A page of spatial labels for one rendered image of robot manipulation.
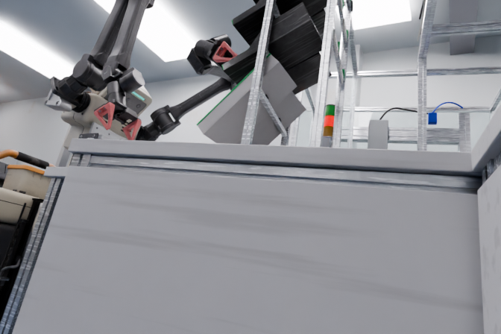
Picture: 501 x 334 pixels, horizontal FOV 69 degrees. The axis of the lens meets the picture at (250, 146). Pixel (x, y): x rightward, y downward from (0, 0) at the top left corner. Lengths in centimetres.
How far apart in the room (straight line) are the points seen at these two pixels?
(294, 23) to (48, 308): 85
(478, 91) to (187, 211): 350
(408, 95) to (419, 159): 337
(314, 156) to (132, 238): 34
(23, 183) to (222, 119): 100
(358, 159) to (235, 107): 49
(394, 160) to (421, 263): 15
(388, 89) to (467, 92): 69
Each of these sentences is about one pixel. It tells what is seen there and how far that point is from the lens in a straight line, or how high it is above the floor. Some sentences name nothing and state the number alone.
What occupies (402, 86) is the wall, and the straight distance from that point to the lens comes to 400.
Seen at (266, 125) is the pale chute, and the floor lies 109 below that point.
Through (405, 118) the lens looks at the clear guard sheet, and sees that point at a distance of 292.
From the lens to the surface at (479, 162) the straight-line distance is 55.
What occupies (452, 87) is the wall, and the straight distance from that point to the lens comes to 395.
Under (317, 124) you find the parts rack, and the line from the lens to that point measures 86.
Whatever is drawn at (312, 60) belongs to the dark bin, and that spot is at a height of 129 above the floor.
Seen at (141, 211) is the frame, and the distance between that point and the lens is 69.
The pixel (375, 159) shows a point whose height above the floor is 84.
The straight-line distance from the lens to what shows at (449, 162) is 59.
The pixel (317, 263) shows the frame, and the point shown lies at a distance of 56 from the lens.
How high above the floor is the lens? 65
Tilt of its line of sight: 19 degrees up
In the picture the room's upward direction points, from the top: 10 degrees clockwise
